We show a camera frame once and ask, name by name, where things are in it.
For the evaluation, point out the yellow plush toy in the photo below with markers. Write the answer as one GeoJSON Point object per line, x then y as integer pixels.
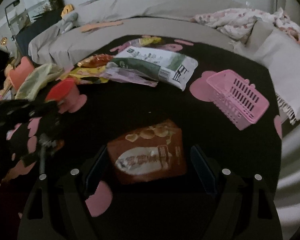
{"type": "Point", "coordinates": [66, 10]}

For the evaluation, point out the brown chip bag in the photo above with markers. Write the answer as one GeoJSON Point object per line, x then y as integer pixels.
{"type": "Point", "coordinates": [148, 153]}

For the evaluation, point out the pale purple wrapper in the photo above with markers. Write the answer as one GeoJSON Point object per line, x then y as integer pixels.
{"type": "Point", "coordinates": [122, 75]}

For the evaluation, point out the orange flat strip on sofa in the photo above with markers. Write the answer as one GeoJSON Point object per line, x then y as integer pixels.
{"type": "Point", "coordinates": [93, 26]}

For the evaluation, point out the red plastic kids chair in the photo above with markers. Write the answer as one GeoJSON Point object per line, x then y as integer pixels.
{"type": "Point", "coordinates": [21, 72]}

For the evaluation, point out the pink floral blanket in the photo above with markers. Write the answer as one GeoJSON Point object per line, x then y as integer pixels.
{"type": "Point", "coordinates": [237, 23]}

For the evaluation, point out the glass fish tank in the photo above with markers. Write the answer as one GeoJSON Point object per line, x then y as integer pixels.
{"type": "Point", "coordinates": [22, 13]}

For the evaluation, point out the black pink patterned tablecloth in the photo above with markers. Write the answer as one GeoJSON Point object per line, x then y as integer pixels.
{"type": "Point", "coordinates": [166, 208]}

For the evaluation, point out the grey covered sofa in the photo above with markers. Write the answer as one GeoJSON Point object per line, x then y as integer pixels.
{"type": "Point", "coordinates": [170, 18]}

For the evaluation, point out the grey plush toy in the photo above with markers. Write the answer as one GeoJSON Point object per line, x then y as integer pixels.
{"type": "Point", "coordinates": [67, 23]}

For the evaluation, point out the purple yellow snack wrapper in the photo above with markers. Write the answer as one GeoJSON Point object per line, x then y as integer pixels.
{"type": "Point", "coordinates": [148, 41]}

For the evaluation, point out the yellow snack bag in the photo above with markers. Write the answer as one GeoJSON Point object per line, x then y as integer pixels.
{"type": "Point", "coordinates": [84, 76]}

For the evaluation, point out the white fringed throw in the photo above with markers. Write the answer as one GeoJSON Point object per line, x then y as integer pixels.
{"type": "Point", "coordinates": [281, 55]}

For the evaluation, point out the pink plastic basket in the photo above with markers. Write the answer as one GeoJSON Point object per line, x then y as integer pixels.
{"type": "Point", "coordinates": [237, 98]}

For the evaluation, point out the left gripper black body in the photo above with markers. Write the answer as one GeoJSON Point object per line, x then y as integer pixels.
{"type": "Point", "coordinates": [15, 117]}

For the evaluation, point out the dark blue cabinet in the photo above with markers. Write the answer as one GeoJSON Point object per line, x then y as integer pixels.
{"type": "Point", "coordinates": [28, 33]}

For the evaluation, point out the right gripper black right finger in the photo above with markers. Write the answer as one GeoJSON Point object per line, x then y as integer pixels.
{"type": "Point", "coordinates": [239, 192]}

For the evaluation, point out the grey curtain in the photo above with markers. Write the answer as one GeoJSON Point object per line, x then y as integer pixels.
{"type": "Point", "coordinates": [287, 199]}

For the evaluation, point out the white green snack bag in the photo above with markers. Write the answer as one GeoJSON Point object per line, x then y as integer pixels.
{"type": "Point", "coordinates": [156, 64]}

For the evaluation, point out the red paper piece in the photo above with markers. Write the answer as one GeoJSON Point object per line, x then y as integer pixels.
{"type": "Point", "coordinates": [60, 90]}

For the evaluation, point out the red orange chip bag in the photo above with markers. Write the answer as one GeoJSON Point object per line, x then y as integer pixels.
{"type": "Point", "coordinates": [95, 61]}

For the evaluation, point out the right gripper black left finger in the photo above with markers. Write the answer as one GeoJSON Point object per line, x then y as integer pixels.
{"type": "Point", "coordinates": [57, 208]}

